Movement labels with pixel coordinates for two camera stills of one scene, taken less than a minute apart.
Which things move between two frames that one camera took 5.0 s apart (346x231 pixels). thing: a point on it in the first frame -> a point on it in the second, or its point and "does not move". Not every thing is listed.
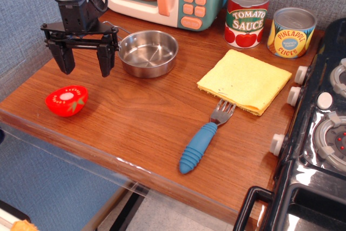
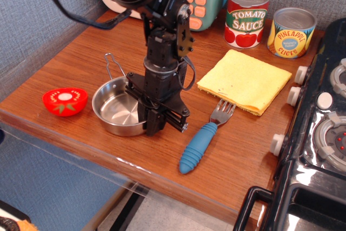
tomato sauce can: x=246 y=12 does not move
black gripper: x=81 y=27 -> x=161 y=86
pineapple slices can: x=291 y=32 does not move
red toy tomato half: x=67 y=101 does not move
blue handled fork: x=195 y=147 does not move
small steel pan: x=148 y=54 -> x=114 y=108
